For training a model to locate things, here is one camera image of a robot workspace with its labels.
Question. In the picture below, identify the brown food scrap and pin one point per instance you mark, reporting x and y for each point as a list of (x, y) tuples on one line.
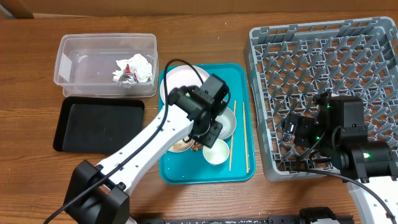
[(196, 147)]

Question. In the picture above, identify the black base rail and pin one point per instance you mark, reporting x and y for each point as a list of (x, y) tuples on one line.
[(311, 215)]

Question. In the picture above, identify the left wooden chopstick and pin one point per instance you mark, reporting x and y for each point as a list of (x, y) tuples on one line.
[(232, 138)]

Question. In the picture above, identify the pink bowl with rice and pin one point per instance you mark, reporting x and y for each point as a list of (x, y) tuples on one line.
[(182, 145)]

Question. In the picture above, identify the red snack wrapper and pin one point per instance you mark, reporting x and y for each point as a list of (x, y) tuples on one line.
[(128, 78)]

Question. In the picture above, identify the black waste tray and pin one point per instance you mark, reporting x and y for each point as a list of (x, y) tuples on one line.
[(97, 125)]

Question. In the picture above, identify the grey dishwasher rack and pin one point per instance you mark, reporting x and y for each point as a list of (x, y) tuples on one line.
[(288, 64)]

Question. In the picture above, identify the teal plastic tray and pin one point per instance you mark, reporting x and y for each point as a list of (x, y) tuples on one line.
[(189, 167)]

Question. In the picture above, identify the white cup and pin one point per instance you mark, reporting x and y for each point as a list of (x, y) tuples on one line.
[(217, 154)]

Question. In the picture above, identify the grey-green bowl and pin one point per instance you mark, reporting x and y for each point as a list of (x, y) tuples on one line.
[(228, 121)]

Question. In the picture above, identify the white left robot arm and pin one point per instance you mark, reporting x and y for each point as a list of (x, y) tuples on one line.
[(100, 193)]

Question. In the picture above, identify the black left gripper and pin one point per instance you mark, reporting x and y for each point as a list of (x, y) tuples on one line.
[(210, 137)]

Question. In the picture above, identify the wooden chopstick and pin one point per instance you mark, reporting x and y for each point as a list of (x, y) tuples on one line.
[(245, 139), (232, 138)]

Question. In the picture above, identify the white paper napkin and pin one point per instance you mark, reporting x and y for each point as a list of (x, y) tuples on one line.
[(139, 65)]

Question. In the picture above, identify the large pink plate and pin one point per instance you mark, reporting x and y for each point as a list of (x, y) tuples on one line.
[(182, 76)]

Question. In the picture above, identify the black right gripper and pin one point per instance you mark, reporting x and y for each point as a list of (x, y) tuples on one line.
[(303, 124)]

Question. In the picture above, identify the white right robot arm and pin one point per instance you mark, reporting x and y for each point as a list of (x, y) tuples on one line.
[(368, 167)]

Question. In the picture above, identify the clear plastic waste bin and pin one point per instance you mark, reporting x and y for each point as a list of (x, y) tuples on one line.
[(85, 63)]

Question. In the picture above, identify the right wooden chopstick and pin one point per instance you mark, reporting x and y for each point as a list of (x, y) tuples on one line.
[(245, 139)]

